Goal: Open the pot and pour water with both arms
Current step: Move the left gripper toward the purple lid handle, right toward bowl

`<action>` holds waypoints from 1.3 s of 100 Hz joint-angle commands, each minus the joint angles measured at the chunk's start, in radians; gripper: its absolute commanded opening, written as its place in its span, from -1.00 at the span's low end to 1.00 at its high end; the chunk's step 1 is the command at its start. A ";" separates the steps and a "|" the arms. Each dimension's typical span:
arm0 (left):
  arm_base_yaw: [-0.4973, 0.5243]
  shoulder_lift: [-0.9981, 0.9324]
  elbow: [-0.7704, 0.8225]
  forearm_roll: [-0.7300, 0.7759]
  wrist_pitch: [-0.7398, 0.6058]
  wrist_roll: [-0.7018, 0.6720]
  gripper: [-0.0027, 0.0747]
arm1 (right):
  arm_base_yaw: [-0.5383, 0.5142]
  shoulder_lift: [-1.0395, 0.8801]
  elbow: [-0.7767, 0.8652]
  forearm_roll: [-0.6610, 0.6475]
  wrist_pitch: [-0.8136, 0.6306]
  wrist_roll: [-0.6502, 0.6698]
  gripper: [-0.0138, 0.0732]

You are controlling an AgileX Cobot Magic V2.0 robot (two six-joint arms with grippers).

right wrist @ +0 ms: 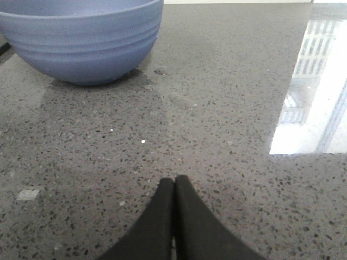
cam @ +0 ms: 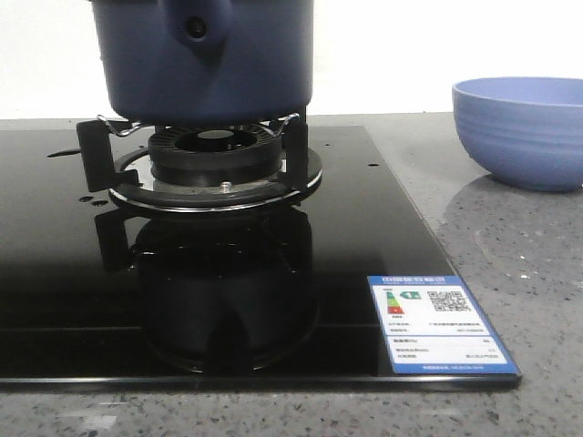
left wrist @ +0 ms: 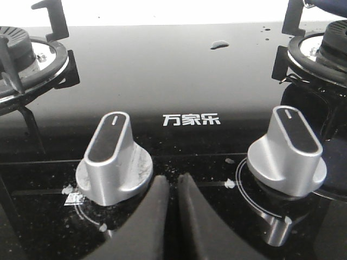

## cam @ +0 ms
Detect black metal pot support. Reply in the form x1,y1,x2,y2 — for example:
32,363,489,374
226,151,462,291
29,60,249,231
77,113,322,214

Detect dark blue cooking pot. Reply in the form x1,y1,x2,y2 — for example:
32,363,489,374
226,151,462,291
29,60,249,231
91,1,314,127

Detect black glass gas stove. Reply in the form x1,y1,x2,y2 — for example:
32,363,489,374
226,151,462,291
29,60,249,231
1,126,521,392

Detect blue white energy label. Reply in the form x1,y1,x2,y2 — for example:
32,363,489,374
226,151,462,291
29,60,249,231
368,275,519,376

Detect light blue ribbed bowl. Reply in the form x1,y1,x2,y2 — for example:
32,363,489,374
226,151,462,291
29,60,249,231
452,76,582,192

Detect black round burner head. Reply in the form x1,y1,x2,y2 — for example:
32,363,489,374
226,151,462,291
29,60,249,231
148,127,282,187

